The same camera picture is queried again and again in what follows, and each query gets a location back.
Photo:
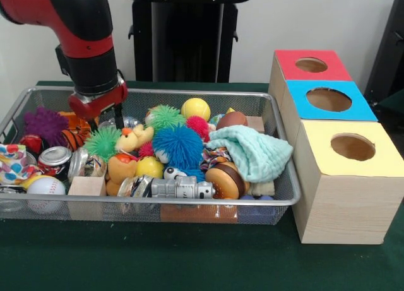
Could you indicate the green spiky ball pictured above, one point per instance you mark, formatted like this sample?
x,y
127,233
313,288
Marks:
x,y
101,142

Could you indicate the cream cloth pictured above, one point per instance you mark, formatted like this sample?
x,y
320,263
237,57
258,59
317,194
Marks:
x,y
263,188

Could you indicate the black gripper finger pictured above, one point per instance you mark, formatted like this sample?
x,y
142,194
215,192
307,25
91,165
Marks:
x,y
94,124
118,115

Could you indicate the toy hamburger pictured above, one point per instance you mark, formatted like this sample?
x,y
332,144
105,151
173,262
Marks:
x,y
225,180

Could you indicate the black panel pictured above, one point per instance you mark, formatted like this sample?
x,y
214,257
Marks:
x,y
388,51

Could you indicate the silver toy robot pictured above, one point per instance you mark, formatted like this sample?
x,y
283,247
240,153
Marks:
x,y
183,187

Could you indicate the crushed clear plastic bottle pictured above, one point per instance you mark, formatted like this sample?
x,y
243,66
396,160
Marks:
x,y
107,124

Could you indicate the yellow plush duck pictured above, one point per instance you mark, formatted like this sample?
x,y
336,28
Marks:
x,y
135,139

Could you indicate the blue spiky ball with eyes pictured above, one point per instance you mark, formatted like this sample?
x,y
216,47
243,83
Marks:
x,y
172,173

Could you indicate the mint green cloth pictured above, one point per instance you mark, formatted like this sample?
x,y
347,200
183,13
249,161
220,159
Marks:
x,y
252,152

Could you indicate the shallow metal mesh bin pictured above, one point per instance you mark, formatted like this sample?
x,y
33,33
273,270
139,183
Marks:
x,y
285,183

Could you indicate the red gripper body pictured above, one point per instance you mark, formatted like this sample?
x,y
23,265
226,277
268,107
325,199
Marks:
x,y
91,109

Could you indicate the dark green side table cloth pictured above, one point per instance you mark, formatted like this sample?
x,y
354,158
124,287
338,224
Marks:
x,y
394,114

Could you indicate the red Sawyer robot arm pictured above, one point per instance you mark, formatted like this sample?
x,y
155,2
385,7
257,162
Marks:
x,y
82,35

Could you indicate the yellow foam ball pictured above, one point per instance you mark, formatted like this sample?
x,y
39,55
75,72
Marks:
x,y
195,109

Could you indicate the wooden box with three holes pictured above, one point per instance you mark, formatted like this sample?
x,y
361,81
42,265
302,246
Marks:
x,y
344,209

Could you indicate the purple spiky ball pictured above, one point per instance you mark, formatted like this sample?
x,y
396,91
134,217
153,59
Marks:
x,y
45,125

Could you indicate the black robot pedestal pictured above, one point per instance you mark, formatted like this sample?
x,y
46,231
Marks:
x,y
186,35

